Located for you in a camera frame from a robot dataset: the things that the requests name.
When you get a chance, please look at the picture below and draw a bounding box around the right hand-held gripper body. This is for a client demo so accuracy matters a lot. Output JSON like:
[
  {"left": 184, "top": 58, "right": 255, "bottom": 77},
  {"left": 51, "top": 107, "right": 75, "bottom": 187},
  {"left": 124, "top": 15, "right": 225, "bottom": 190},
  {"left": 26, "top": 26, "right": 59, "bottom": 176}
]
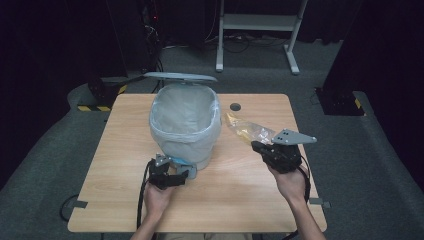
[{"left": 256, "top": 128, "right": 318, "bottom": 175}]

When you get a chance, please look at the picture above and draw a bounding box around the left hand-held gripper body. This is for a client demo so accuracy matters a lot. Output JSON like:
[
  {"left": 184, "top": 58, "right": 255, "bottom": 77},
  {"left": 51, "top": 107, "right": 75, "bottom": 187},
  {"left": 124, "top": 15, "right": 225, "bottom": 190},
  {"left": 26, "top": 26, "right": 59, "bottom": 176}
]
[{"left": 148, "top": 153, "right": 190, "bottom": 191}]

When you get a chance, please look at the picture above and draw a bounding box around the yellow clear plastic wrapper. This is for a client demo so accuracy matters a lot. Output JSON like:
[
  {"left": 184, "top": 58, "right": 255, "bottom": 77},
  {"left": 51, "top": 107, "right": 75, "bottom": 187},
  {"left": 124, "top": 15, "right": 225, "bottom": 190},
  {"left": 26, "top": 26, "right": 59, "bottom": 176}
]
[{"left": 225, "top": 112, "right": 277, "bottom": 146}]

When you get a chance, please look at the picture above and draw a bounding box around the white pedal trash bin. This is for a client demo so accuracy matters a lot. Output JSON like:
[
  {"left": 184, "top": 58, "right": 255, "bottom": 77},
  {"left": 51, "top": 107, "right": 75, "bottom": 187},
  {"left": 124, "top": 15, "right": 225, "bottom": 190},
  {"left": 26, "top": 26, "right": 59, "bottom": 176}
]
[{"left": 143, "top": 71, "right": 223, "bottom": 180}]

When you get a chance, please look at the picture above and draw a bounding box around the clear plastic bin liner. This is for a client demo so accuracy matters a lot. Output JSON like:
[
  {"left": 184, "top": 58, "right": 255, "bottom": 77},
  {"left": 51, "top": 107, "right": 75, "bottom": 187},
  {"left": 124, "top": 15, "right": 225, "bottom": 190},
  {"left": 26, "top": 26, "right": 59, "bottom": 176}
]
[{"left": 148, "top": 83, "right": 223, "bottom": 158}]

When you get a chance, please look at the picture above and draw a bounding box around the person's left hand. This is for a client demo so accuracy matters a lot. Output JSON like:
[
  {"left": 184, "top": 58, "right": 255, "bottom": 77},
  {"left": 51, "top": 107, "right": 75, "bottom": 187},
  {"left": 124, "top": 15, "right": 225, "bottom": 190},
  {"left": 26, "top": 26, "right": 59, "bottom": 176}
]
[{"left": 143, "top": 181, "right": 177, "bottom": 218}]

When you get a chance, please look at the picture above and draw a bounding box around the person's right hand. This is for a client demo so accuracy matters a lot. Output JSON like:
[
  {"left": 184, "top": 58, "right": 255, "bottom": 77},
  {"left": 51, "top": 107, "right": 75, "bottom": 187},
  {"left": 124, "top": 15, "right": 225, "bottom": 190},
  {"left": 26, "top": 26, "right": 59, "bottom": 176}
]
[{"left": 266, "top": 163, "right": 310, "bottom": 205}]

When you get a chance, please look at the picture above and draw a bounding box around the black base with striped tape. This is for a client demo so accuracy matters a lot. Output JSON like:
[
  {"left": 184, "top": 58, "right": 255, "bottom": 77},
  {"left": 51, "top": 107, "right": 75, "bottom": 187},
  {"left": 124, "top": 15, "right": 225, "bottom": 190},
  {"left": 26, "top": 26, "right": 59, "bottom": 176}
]
[
  {"left": 77, "top": 77, "right": 129, "bottom": 113},
  {"left": 314, "top": 87, "right": 366, "bottom": 117}
]

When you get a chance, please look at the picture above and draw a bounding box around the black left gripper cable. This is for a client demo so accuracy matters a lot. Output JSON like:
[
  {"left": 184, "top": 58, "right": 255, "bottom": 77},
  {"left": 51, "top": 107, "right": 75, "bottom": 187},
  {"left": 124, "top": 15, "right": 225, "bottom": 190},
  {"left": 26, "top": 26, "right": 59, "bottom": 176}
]
[{"left": 135, "top": 159, "right": 157, "bottom": 230}]

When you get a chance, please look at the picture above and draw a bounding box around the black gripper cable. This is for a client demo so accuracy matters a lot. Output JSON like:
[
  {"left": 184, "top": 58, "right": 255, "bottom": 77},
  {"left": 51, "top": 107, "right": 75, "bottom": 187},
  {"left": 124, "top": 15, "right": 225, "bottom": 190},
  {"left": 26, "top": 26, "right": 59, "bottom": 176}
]
[
  {"left": 282, "top": 155, "right": 313, "bottom": 240},
  {"left": 135, "top": 159, "right": 157, "bottom": 230}
]

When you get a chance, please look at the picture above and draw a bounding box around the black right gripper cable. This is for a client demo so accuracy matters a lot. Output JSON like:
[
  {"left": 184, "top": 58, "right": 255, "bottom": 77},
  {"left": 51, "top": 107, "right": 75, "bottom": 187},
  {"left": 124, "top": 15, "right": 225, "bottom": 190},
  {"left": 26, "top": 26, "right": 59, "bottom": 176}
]
[{"left": 282, "top": 155, "right": 313, "bottom": 240}]

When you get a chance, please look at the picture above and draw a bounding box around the grey table edge bracket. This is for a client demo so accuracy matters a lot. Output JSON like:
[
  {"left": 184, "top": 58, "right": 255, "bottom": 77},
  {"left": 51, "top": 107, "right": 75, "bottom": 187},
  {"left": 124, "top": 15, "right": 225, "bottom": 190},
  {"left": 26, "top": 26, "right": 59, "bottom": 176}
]
[
  {"left": 308, "top": 197, "right": 332, "bottom": 210},
  {"left": 68, "top": 198, "right": 89, "bottom": 210}
]

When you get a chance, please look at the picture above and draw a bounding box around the white metal stand frame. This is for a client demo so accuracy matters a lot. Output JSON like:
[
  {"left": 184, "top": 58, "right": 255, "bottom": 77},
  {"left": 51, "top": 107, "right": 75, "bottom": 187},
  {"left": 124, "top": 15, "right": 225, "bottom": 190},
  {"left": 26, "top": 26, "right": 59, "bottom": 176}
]
[{"left": 214, "top": 0, "right": 310, "bottom": 76}]

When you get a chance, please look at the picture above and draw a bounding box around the dark equipment rack with cables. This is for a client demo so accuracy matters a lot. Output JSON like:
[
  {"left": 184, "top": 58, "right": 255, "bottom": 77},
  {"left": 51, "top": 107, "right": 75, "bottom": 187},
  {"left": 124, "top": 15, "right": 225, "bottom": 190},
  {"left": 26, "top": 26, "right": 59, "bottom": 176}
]
[{"left": 140, "top": 0, "right": 167, "bottom": 74}]

